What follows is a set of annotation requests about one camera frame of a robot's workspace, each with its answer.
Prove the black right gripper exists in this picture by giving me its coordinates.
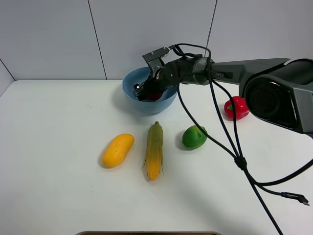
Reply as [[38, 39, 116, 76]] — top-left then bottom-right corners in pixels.
[[133, 59, 182, 101]]

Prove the red apple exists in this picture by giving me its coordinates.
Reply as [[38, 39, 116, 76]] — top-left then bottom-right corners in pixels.
[[147, 93, 162, 101]]

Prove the yellow mango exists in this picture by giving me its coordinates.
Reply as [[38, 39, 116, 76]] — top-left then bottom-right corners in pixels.
[[101, 133, 134, 168]]

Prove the green lime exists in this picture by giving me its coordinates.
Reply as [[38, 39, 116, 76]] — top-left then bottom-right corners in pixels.
[[181, 125, 207, 150]]

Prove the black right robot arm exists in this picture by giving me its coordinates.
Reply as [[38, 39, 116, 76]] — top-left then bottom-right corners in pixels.
[[133, 55, 313, 135]]

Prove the blue plastic bowl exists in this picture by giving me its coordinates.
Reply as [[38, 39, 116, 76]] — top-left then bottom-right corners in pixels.
[[122, 67, 177, 114]]

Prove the corn cob with husk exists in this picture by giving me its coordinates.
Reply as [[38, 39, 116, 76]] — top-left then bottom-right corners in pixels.
[[143, 121, 164, 181]]

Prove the red bell pepper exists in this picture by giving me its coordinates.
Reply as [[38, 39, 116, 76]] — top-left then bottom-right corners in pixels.
[[224, 96, 249, 120]]

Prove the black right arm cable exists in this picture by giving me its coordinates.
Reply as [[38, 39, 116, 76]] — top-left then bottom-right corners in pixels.
[[171, 43, 313, 235]]

